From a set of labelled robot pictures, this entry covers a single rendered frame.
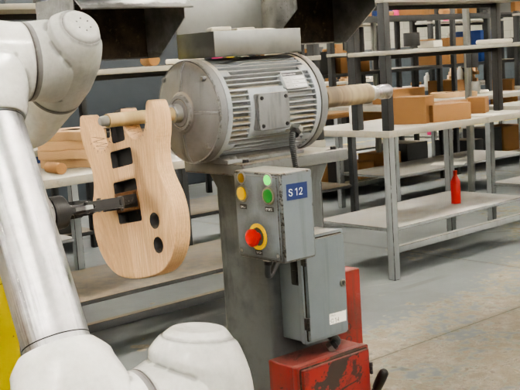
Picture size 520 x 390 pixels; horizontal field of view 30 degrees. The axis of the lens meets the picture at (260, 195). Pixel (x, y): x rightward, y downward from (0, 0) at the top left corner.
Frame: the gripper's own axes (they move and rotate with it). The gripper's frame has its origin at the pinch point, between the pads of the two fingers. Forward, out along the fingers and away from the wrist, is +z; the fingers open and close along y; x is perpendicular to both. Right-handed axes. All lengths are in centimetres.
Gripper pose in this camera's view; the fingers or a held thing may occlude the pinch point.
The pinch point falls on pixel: (125, 201)
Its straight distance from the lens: 229.4
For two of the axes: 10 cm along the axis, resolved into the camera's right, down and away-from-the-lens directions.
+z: 7.6, -1.3, 6.4
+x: -1.7, -9.9, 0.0
